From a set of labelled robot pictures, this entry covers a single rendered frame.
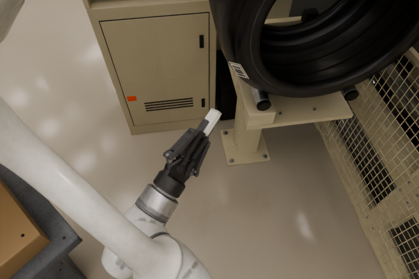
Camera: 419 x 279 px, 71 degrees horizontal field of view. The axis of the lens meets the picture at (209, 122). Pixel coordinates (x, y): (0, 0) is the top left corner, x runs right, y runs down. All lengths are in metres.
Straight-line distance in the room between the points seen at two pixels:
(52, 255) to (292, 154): 1.39
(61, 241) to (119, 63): 0.85
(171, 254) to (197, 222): 1.08
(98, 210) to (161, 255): 0.14
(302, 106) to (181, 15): 0.67
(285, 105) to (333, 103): 0.17
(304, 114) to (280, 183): 0.82
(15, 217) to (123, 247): 0.58
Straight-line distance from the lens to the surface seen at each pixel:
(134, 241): 0.54
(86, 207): 0.52
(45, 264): 1.06
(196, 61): 1.55
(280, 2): 1.15
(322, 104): 1.10
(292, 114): 1.04
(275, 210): 1.73
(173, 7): 1.36
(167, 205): 0.71
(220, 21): 0.73
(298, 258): 1.68
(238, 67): 0.77
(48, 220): 1.11
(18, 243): 1.03
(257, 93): 0.92
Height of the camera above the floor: 1.58
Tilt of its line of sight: 52 degrees down
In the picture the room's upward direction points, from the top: straight up
